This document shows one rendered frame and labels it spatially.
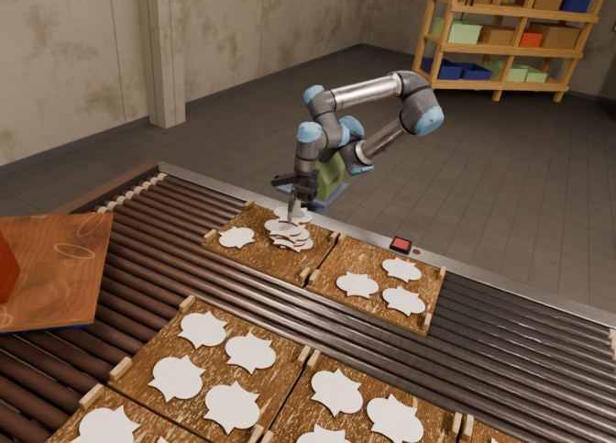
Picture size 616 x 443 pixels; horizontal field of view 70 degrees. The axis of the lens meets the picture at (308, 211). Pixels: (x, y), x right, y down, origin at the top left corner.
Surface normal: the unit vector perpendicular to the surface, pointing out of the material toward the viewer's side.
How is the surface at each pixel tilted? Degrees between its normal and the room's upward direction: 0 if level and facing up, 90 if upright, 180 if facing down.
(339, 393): 0
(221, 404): 0
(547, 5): 90
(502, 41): 90
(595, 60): 90
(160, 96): 90
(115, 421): 0
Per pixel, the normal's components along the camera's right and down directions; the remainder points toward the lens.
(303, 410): 0.11, -0.84
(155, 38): -0.48, 0.43
